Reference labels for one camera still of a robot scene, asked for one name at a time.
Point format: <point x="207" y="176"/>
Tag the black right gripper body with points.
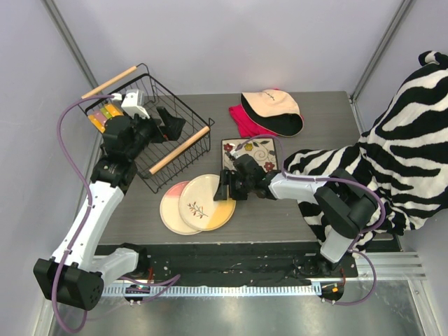
<point x="232" y="185"/>

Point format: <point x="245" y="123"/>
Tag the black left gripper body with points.
<point x="154" y="122"/>

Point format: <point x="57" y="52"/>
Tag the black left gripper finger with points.
<point x="172" y="127"/>
<point x="164" y="114"/>

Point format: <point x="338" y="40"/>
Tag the orange dotted round plate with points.
<point x="197" y="207"/>

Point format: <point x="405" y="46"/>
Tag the cream flower square plate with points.
<point x="263" y="151"/>

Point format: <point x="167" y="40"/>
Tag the cream round plate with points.
<point x="169" y="211"/>

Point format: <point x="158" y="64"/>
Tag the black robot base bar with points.
<point x="240" y="264"/>

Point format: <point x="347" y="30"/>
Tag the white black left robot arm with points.
<point x="71" y="276"/>

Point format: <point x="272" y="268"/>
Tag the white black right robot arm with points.
<point x="347" y="205"/>

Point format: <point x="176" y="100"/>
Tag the green dotted round plate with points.
<point x="110" y="111"/>

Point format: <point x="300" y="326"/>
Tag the pink dotted round plate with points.
<point x="97" y="112"/>

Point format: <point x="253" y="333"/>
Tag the red folded cloth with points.
<point x="250" y="127"/>

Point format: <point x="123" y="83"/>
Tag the beige black bucket hat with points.
<point x="289" y="121"/>

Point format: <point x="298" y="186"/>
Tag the zebra striped blanket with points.
<point x="402" y="157"/>

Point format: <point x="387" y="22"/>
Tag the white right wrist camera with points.
<point x="230" y="152"/>

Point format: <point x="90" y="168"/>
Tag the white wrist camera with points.
<point x="230" y="152"/>
<point x="132" y="102"/>

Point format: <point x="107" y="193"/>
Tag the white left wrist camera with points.
<point x="132" y="102"/>

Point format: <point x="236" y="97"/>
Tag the black wire dish rack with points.
<point x="158" y="163"/>

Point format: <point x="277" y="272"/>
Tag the grey slotted cable duct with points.
<point x="120" y="289"/>

